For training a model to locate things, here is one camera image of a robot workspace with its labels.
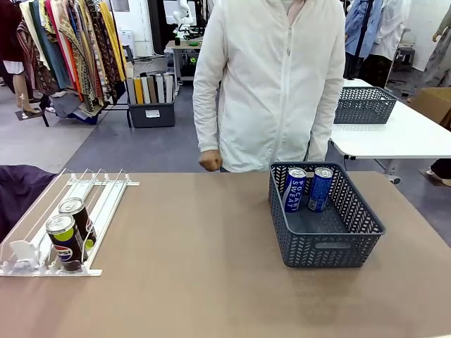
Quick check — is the person's left forearm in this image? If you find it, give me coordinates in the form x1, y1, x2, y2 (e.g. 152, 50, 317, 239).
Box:
309, 94, 345, 163

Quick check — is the background workbench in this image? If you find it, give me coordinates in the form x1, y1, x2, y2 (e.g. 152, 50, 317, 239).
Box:
164, 38, 204, 86

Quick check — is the white dispenser pusher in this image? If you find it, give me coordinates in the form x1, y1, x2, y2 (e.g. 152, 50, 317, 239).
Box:
9, 239, 37, 265

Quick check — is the white material roll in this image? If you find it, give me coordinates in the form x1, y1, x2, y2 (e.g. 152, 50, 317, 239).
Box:
163, 73, 175, 104
155, 73, 166, 104
125, 77, 137, 105

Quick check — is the yellow hanging garment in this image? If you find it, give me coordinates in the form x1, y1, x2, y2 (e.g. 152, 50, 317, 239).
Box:
99, 1, 127, 82

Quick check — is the fabric pile on floor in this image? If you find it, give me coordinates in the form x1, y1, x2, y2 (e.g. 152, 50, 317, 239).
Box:
51, 90, 104, 126

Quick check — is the brown cardboard box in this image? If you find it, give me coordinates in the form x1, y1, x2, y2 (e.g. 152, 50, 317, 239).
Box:
410, 87, 451, 130

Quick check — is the white side table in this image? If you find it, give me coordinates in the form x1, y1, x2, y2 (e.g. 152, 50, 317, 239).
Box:
329, 77, 451, 161

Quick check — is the small grey stool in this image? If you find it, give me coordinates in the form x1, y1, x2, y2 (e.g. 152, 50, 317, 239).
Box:
394, 44, 416, 73

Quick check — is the grey woven plastic basket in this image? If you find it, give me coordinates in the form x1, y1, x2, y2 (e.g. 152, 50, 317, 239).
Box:
333, 87, 399, 125
268, 161, 387, 269

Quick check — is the blue hanging shirt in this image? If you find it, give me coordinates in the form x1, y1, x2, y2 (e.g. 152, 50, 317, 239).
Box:
344, 0, 383, 59

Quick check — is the seated person's foot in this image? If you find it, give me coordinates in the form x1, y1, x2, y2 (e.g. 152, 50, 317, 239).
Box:
425, 158, 451, 187

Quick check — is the mannequin in maroon top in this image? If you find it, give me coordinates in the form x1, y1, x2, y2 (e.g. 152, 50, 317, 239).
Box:
0, 0, 42, 117

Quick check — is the dark purple cloth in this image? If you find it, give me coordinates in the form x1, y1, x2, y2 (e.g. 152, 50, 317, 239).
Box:
0, 164, 58, 244

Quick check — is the white can dispenser rack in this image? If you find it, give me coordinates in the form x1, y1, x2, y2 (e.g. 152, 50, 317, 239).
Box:
0, 168, 140, 277

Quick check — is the white hanging shirt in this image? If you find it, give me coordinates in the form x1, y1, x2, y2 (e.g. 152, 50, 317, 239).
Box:
369, 0, 412, 61

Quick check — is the blue Pocari Sweat can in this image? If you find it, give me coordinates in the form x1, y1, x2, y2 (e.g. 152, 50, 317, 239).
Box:
307, 167, 334, 213
283, 167, 308, 213

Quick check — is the person's right hand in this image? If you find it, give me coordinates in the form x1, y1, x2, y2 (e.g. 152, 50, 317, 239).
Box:
198, 150, 224, 173

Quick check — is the person in white jacket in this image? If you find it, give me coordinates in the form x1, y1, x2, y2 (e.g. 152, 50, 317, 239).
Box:
192, 0, 346, 174

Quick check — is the person's right forearm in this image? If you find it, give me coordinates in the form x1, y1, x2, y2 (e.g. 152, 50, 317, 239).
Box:
194, 94, 227, 154

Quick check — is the mannequin in grey dress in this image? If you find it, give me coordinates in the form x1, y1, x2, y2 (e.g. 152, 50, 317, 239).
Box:
422, 6, 451, 89

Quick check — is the brown material roll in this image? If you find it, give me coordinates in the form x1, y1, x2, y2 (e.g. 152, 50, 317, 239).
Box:
147, 75, 159, 104

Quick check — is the black Pepsi can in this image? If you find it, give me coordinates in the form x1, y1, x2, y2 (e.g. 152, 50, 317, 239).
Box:
58, 197, 98, 252
45, 213, 88, 274

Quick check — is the black stand pole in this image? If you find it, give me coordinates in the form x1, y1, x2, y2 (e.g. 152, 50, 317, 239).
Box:
348, 0, 374, 81

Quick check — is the yellow material roll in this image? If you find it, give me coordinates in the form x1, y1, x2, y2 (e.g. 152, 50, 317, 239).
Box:
133, 77, 144, 105

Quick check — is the rack of colourful garments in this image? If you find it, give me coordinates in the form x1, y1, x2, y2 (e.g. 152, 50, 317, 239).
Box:
17, 0, 130, 117

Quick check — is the white floor appliance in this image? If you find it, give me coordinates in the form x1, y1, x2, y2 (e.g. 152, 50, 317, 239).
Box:
118, 30, 137, 57

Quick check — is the grey storage bin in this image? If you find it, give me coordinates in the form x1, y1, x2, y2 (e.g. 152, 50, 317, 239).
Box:
127, 100, 176, 129

